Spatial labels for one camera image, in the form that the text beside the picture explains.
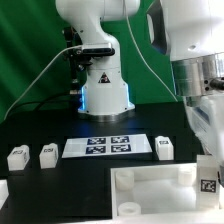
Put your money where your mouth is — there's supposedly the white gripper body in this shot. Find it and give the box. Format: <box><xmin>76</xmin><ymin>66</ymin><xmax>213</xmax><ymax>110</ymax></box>
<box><xmin>185</xmin><ymin>94</ymin><xmax>224</xmax><ymax>166</ymax></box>

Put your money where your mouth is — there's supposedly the white square tabletop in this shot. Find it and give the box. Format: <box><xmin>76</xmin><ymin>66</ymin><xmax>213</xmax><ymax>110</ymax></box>
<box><xmin>111</xmin><ymin>163</ymin><xmax>224</xmax><ymax>224</ymax></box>

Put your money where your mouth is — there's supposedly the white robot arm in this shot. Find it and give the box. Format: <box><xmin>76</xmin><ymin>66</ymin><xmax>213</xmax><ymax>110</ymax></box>
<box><xmin>55</xmin><ymin>0</ymin><xmax>224</xmax><ymax>166</ymax></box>

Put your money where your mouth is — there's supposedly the white fiducial marker sheet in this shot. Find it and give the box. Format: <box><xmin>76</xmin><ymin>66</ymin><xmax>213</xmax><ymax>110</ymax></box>
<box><xmin>62</xmin><ymin>134</ymin><xmax>152</xmax><ymax>158</ymax></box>

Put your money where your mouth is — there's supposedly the black cable on table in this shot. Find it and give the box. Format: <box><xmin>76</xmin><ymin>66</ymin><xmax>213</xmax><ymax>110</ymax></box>
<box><xmin>6</xmin><ymin>93</ymin><xmax>81</xmax><ymax>118</ymax></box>

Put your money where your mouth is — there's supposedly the grey depth camera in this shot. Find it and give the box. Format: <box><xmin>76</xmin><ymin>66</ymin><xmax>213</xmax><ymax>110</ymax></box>
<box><xmin>81</xmin><ymin>43</ymin><xmax>115</xmax><ymax>56</ymax></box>

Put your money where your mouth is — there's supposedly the black camera stand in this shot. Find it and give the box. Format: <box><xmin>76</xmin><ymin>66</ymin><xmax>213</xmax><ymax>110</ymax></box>
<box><xmin>62</xmin><ymin>26</ymin><xmax>90</xmax><ymax>113</ymax></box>

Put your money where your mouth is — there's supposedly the white camera cable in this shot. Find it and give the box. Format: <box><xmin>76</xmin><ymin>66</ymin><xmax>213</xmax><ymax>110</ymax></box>
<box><xmin>3</xmin><ymin>45</ymin><xmax>84</xmax><ymax>122</ymax></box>

